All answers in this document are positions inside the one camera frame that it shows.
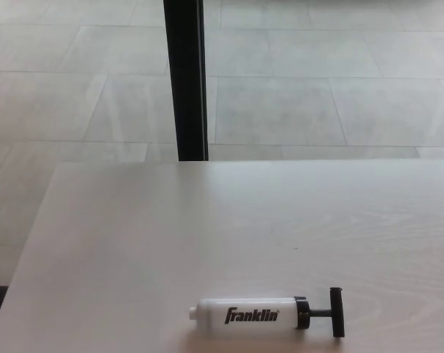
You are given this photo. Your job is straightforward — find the black vertical frame post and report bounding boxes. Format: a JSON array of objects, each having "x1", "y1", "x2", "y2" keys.
[{"x1": 162, "y1": 0, "x2": 211, "y2": 162}]

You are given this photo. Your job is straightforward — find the white Franklin air pump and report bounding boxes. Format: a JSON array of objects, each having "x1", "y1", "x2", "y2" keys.
[{"x1": 189, "y1": 287, "x2": 345, "y2": 338}]

